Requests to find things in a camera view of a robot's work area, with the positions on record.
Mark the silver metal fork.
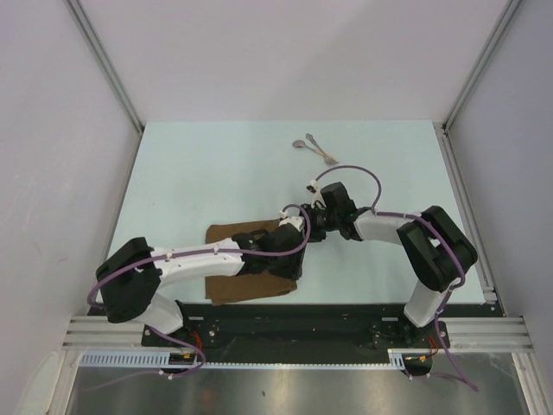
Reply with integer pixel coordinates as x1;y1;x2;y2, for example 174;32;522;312
305;133;339;165

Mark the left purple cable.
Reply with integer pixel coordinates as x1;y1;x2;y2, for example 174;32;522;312
86;204;313;390

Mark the right aluminium frame post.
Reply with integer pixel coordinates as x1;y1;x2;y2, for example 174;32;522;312
442;0;525;133

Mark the grey slotted cable duct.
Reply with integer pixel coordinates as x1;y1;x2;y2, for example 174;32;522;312
79;350;405;370

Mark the brown cloth napkin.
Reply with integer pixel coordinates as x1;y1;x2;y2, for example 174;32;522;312
205;220;297;306

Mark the spoon with pink handle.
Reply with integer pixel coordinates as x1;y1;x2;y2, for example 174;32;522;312
292;140;337;165

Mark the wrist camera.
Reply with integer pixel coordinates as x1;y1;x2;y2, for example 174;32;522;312
278;209;305;232
306;179;326;209

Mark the aluminium frame post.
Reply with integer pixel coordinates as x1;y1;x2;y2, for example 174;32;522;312
442;0;525;133
63;0;145;137

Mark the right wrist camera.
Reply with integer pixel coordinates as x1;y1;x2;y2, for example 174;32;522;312
306;179;326;209

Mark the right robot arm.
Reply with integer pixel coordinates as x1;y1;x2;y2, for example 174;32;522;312
303;181;478;347

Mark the left aluminium frame post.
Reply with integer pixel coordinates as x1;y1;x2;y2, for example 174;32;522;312
63;0;145;137

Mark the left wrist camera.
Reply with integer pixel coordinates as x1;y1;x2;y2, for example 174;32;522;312
278;209;305;232

